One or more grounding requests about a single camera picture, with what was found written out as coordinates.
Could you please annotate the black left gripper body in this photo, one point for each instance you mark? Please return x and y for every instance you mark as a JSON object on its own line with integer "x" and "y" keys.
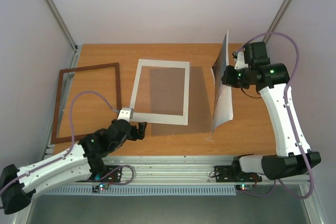
{"x": 134, "y": 136}

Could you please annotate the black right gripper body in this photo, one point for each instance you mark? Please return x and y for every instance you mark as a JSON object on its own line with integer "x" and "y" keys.
{"x": 227, "y": 76}

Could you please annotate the white mat board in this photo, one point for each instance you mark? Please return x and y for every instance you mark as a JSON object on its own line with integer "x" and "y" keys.
{"x": 161, "y": 118}

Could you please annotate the landscape photo with white mat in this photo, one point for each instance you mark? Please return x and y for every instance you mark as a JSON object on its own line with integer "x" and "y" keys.
{"x": 223, "y": 106}

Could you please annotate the brown wooden picture frame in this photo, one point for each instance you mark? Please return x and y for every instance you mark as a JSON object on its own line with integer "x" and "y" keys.
{"x": 115, "y": 65}

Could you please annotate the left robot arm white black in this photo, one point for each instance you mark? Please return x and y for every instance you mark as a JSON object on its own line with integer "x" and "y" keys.
{"x": 14, "y": 198}

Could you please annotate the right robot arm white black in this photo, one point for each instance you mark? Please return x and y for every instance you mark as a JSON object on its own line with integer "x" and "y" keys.
{"x": 293, "y": 153}

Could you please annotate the left small circuit board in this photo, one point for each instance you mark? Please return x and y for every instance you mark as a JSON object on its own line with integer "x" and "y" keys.
{"x": 101, "y": 188}

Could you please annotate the small circuit board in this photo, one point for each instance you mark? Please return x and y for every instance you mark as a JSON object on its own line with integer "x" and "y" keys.
{"x": 101, "y": 188}
{"x": 245, "y": 187}

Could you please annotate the right small circuit board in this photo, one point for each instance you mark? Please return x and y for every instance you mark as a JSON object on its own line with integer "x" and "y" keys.
{"x": 245, "y": 187}

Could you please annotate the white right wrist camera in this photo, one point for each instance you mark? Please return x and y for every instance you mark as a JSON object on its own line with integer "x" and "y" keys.
{"x": 239, "y": 60}

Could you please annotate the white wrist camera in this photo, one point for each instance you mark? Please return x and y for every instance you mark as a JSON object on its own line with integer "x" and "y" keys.
{"x": 239, "y": 60}
{"x": 125, "y": 114}

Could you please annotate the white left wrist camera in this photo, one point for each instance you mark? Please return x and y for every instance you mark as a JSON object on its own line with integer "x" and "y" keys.
{"x": 125, "y": 114}

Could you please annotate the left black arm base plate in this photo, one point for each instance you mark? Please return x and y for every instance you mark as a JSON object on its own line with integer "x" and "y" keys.
{"x": 112, "y": 173}

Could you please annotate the aluminium rail base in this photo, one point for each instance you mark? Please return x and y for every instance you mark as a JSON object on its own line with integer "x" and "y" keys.
{"x": 168, "y": 167}

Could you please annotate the grey slotted cable duct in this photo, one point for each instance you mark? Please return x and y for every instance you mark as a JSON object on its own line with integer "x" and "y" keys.
{"x": 146, "y": 190}

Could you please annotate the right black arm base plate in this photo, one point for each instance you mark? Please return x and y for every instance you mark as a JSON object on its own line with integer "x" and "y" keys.
{"x": 226, "y": 173}

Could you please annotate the left aluminium corner post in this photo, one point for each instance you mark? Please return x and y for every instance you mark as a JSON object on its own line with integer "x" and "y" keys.
{"x": 57, "y": 16}

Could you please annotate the aluminium corner post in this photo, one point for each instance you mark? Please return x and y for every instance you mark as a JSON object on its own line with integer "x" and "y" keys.
{"x": 57, "y": 16}
{"x": 278, "y": 17}

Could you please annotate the right aluminium corner post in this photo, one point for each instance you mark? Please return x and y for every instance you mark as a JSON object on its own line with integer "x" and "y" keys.
{"x": 278, "y": 17}

